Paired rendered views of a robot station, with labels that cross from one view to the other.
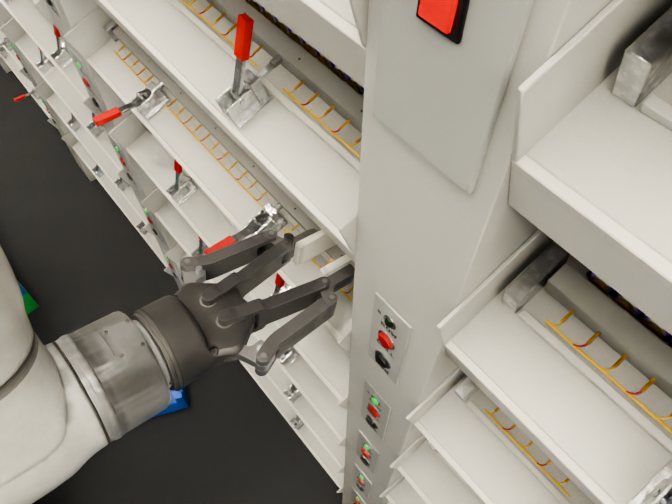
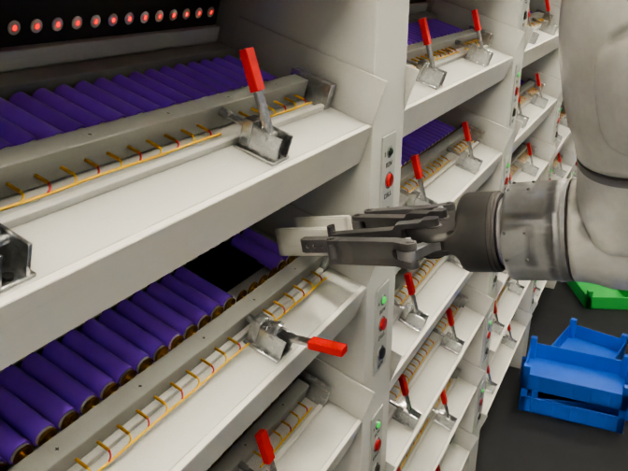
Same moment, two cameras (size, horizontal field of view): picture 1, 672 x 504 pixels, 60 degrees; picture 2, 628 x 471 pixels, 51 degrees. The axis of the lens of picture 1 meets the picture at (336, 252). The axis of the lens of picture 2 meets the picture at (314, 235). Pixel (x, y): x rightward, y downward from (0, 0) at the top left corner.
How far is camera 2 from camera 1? 85 cm
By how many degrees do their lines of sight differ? 83
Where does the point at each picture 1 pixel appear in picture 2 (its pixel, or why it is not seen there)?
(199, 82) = (236, 178)
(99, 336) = (535, 186)
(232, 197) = (235, 385)
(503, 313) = not seen: hidden behind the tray
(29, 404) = not seen: hidden behind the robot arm
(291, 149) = (301, 136)
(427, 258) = (398, 46)
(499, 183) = not seen: outside the picture
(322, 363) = (328, 445)
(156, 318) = (487, 194)
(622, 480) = (427, 88)
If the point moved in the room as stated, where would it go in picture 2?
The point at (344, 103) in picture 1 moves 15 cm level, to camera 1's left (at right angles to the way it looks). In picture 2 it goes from (270, 88) to (335, 118)
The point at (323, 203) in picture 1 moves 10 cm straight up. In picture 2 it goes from (341, 130) to (343, 26)
